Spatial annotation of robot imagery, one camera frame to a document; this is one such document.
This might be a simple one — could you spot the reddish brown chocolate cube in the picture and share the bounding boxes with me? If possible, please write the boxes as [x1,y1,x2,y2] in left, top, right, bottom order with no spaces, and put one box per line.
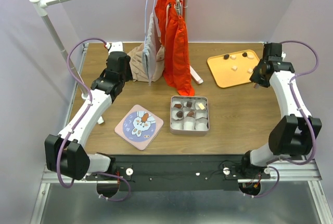
[174,103,182,109]

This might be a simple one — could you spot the dark round chocolate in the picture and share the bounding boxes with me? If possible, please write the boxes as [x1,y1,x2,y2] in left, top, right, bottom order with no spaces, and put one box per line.
[176,111,183,118]

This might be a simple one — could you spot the orange tray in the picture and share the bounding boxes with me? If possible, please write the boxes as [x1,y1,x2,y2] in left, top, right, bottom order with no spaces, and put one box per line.
[207,49,260,88]

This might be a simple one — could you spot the dark brown chocolate cube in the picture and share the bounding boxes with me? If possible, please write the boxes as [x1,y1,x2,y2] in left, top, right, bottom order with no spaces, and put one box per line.
[186,101,193,108]

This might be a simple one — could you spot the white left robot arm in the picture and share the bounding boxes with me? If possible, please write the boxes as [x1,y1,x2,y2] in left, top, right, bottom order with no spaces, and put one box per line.
[45,51,133,180]

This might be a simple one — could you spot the pink tin lid with bunny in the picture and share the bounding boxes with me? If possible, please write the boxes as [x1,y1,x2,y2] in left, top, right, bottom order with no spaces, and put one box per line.
[114,104,164,151]

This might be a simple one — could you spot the beige cloth pile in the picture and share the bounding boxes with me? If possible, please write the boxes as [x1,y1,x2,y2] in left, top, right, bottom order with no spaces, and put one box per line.
[128,43,165,82]

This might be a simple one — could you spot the orange hanging garment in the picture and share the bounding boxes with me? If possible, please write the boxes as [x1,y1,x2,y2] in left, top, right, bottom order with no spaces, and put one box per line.
[155,0,195,96]

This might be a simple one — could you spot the pink chocolate tin box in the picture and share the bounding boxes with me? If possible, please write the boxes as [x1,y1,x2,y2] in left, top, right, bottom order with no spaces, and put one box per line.
[170,96,210,136]

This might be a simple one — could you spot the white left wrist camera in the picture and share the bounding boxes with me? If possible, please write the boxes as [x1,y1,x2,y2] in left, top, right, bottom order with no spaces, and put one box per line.
[106,42,123,53]

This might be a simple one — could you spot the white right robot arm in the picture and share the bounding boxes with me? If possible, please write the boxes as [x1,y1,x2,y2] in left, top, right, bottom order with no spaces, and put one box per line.
[239,43,322,178]

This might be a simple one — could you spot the grey hanging towel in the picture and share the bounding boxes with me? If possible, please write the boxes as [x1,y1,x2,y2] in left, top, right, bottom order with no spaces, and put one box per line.
[142,12,158,85]

